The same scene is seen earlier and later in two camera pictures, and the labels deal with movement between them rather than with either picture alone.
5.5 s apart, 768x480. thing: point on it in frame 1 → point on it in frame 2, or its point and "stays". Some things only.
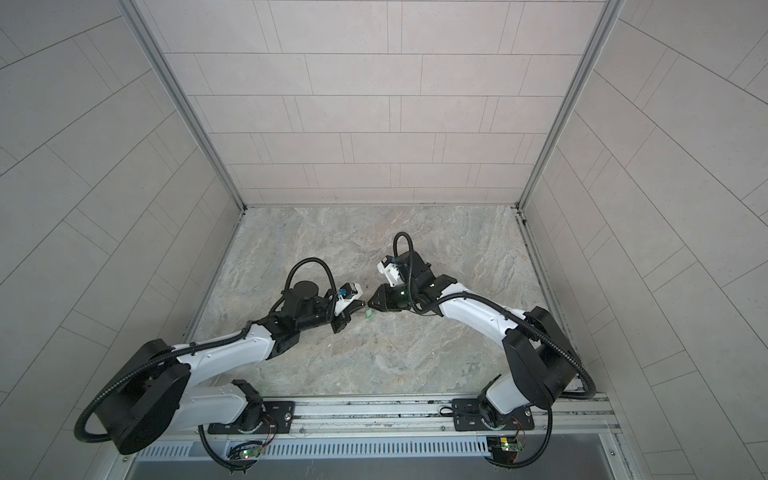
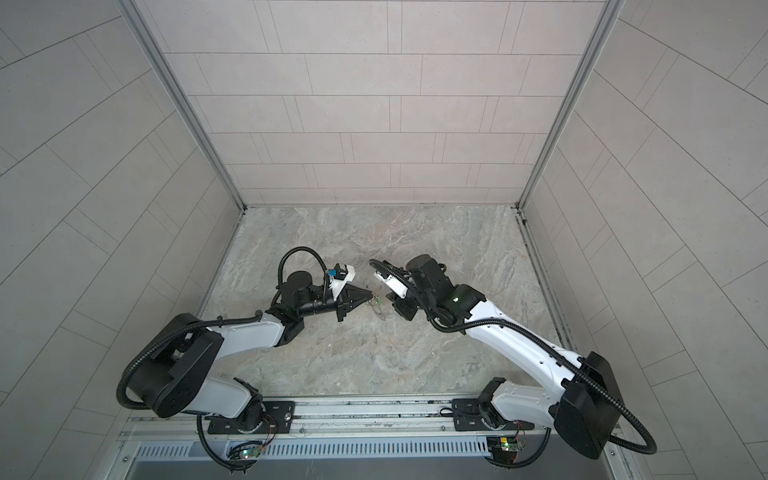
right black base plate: [467, 415] stays
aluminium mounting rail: [569, 419] stays
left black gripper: [342, 320] → [350, 298]
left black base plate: [271, 417] stays
